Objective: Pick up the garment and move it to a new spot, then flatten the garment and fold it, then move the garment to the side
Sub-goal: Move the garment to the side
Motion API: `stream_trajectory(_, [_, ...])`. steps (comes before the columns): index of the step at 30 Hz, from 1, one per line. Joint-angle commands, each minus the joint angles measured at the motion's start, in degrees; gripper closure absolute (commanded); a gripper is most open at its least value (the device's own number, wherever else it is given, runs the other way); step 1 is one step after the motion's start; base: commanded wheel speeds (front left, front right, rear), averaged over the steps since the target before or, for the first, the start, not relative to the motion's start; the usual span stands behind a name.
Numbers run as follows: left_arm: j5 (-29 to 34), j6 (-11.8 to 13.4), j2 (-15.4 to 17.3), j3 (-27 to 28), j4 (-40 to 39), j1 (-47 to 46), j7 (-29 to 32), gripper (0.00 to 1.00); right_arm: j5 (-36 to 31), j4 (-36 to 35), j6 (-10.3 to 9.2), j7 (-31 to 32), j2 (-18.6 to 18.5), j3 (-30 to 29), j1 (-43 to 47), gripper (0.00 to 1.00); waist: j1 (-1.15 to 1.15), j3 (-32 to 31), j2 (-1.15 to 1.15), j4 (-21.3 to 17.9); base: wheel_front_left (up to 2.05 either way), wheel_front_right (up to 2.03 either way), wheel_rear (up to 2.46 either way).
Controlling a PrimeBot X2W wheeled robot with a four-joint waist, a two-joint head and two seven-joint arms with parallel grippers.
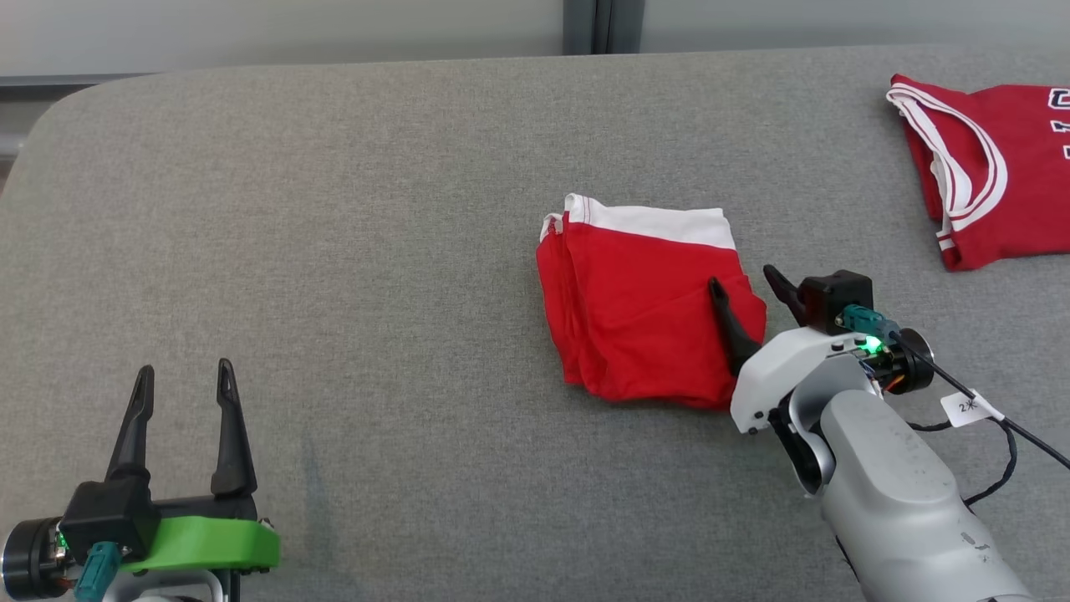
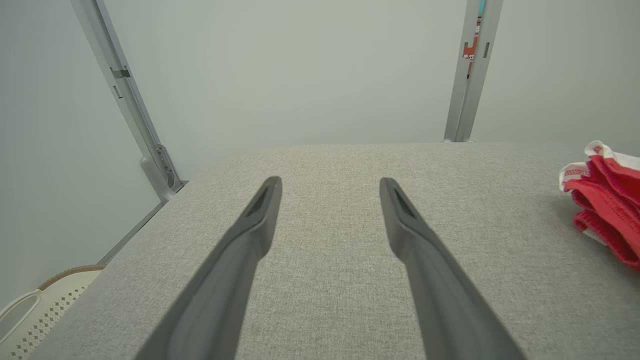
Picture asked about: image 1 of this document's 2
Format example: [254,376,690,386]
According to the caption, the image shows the red shorts white stripes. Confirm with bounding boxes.
[536,194,767,411]

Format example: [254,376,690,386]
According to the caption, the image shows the dark grey window post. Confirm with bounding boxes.
[562,0,646,55]

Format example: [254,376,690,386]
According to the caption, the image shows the camera cable teal plug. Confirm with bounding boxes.
[74,542,120,602]
[840,305,1070,469]

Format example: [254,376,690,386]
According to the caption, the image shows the right camera cable teal plug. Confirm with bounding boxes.
[840,305,1070,469]

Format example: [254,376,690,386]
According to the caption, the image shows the red Bulls jersey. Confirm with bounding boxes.
[886,74,1070,273]

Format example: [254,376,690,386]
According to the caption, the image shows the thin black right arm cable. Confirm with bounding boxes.
[907,418,1018,507]

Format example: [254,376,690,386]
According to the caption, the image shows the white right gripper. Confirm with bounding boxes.
[708,265,879,436]

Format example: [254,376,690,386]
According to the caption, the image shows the white cable tag with writing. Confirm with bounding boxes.
[940,389,1004,429]

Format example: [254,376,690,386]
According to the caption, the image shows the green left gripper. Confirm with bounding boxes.
[104,359,281,578]

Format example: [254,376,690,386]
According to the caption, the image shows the left camera cable teal plug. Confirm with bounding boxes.
[74,542,120,602]

